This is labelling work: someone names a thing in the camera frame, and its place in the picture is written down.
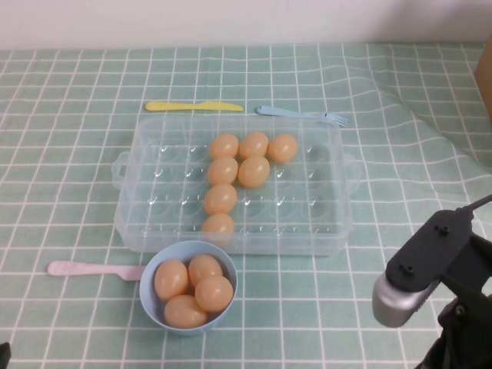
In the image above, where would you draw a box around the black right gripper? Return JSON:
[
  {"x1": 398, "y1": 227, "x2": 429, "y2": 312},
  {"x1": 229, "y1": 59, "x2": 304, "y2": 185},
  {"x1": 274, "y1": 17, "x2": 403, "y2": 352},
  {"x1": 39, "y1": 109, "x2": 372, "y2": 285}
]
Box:
[{"x1": 417, "y1": 233, "x2": 492, "y2": 369}]

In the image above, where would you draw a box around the yellow plastic knife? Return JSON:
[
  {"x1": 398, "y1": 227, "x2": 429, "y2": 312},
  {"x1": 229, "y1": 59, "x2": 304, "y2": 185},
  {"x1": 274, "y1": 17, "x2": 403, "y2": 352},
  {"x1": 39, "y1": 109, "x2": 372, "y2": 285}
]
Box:
[{"x1": 145, "y1": 101, "x2": 244, "y2": 113}]

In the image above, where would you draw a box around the green checked tablecloth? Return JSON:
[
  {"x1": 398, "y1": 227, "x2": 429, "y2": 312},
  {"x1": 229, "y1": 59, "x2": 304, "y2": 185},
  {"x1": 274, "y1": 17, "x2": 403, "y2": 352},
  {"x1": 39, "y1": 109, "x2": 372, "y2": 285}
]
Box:
[{"x1": 0, "y1": 41, "x2": 492, "y2": 369}]

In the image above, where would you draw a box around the pink plastic knife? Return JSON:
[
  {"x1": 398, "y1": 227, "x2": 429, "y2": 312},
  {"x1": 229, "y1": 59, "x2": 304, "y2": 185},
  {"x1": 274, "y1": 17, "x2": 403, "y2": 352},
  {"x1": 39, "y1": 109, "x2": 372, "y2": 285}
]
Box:
[{"x1": 47, "y1": 260, "x2": 147, "y2": 282}]

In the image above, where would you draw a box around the light blue plastic fork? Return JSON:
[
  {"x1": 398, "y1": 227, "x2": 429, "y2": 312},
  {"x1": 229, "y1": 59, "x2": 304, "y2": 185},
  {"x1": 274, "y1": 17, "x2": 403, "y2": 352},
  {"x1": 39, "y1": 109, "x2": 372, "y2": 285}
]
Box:
[{"x1": 256, "y1": 105, "x2": 349, "y2": 128}]

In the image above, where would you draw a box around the light blue bowl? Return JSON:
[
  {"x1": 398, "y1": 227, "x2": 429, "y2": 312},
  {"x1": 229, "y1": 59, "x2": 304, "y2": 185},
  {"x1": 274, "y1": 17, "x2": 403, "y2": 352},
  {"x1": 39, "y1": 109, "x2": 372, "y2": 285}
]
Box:
[{"x1": 138, "y1": 240, "x2": 239, "y2": 336}]

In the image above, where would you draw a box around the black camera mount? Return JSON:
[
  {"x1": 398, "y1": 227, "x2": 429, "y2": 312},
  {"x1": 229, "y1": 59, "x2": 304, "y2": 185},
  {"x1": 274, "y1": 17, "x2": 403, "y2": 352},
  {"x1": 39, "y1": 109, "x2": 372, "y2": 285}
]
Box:
[{"x1": 384, "y1": 208, "x2": 485, "y2": 304}]

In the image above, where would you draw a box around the brown cardboard box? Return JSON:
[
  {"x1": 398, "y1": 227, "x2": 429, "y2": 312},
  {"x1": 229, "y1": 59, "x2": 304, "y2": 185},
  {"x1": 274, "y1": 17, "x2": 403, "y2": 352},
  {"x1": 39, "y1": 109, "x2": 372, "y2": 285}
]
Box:
[{"x1": 475, "y1": 36, "x2": 492, "y2": 101}]

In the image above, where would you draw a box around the clear plastic egg box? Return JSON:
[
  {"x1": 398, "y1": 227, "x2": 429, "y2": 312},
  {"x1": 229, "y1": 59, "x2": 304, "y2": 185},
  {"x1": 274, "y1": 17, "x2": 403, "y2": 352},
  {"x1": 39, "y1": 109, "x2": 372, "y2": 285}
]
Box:
[{"x1": 111, "y1": 115, "x2": 362, "y2": 258}]

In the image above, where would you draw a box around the black camera cable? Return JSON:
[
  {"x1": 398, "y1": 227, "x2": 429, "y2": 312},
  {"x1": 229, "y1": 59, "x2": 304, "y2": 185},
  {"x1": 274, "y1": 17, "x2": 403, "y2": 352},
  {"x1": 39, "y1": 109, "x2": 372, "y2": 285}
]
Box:
[{"x1": 455, "y1": 193, "x2": 492, "y2": 218}]

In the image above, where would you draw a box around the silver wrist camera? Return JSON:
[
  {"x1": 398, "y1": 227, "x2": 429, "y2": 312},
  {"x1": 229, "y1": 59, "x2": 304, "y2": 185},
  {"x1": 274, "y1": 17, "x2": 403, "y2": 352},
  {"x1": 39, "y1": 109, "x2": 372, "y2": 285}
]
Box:
[{"x1": 371, "y1": 273, "x2": 436, "y2": 328}]

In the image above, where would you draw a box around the beige plastic egg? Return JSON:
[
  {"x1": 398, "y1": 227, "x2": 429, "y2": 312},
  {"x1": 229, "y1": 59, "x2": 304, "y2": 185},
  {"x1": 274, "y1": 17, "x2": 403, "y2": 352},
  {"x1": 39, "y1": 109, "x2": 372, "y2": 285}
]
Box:
[
  {"x1": 154, "y1": 259, "x2": 189, "y2": 302},
  {"x1": 238, "y1": 131, "x2": 270, "y2": 159},
  {"x1": 188, "y1": 254, "x2": 224, "y2": 288},
  {"x1": 208, "y1": 156, "x2": 239, "y2": 186},
  {"x1": 209, "y1": 133, "x2": 240, "y2": 160},
  {"x1": 164, "y1": 294, "x2": 209, "y2": 329},
  {"x1": 201, "y1": 212, "x2": 236, "y2": 244},
  {"x1": 238, "y1": 155, "x2": 271, "y2": 188},
  {"x1": 203, "y1": 184, "x2": 238, "y2": 215},
  {"x1": 194, "y1": 274, "x2": 234, "y2": 313},
  {"x1": 268, "y1": 133, "x2": 299, "y2": 163}
]

